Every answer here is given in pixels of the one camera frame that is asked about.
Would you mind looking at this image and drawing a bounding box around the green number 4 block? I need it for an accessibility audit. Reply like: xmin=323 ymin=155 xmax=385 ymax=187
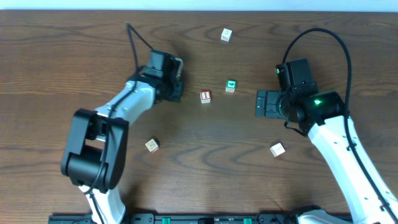
xmin=225 ymin=80 xmax=237 ymax=93

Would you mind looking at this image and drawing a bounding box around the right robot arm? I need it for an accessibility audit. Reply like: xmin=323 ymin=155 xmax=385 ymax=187
xmin=256 ymin=58 xmax=397 ymax=223

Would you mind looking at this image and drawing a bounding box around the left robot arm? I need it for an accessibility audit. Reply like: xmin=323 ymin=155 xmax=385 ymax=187
xmin=60 ymin=50 xmax=183 ymax=223

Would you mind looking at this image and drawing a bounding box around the plain wooden block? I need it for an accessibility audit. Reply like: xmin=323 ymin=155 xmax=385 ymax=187
xmin=220 ymin=28 xmax=232 ymax=42
xmin=270 ymin=142 xmax=285 ymax=157

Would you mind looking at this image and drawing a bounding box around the red letter I block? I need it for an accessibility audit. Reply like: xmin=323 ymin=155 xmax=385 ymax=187
xmin=200 ymin=91 xmax=211 ymax=104

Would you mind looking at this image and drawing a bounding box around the plain wooden block top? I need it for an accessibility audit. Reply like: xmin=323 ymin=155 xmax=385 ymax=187
xmin=220 ymin=28 xmax=232 ymax=42

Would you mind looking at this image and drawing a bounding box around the plain wooden block right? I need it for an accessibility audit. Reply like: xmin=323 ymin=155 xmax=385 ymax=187
xmin=270 ymin=142 xmax=285 ymax=157

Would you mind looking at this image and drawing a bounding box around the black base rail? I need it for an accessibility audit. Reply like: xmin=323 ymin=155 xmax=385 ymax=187
xmin=48 ymin=212 xmax=355 ymax=224

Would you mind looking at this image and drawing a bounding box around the red edged picture block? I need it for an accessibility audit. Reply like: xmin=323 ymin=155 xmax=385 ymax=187
xmin=145 ymin=138 xmax=160 ymax=153

